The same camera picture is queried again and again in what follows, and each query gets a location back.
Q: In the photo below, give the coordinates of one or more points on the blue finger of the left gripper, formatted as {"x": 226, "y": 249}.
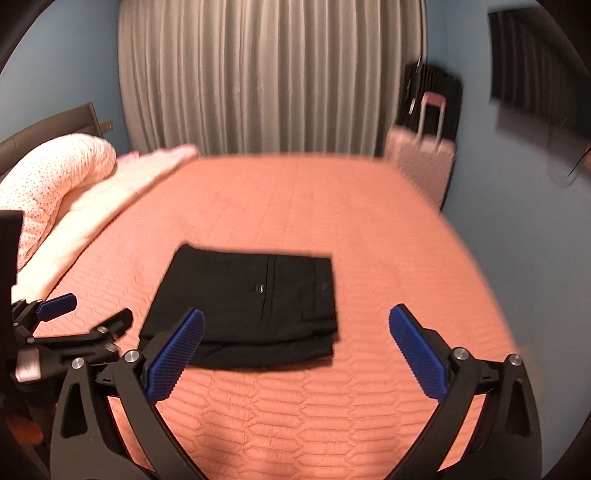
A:
{"x": 28, "y": 315}
{"x": 96, "y": 346}

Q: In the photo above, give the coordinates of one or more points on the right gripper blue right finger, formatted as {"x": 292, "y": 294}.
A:
{"x": 506, "y": 440}

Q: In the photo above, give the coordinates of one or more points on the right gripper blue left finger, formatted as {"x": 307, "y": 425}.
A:
{"x": 86, "y": 442}

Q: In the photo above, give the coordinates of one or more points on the black pants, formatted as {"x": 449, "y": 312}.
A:
{"x": 261, "y": 310}

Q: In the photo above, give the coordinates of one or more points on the light pink folded blanket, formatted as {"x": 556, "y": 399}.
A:
{"x": 85, "y": 212}

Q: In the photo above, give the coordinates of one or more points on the white dotted pillow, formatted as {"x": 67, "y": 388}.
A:
{"x": 39, "y": 182}

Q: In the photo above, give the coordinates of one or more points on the grey bed headboard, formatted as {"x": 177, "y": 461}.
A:
{"x": 81, "y": 119}

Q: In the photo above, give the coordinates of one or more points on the grey pleated curtain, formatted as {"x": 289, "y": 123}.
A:
{"x": 265, "y": 76}

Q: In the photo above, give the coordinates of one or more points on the pink hard suitcase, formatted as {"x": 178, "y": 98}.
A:
{"x": 427, "y": 161}

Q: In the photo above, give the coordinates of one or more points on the black hard suitcase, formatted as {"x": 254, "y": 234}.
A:
{"x": 430, "y": 92}

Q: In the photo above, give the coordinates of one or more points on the wall mounted black television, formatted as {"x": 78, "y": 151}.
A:
{"x": 537, "y": 69}

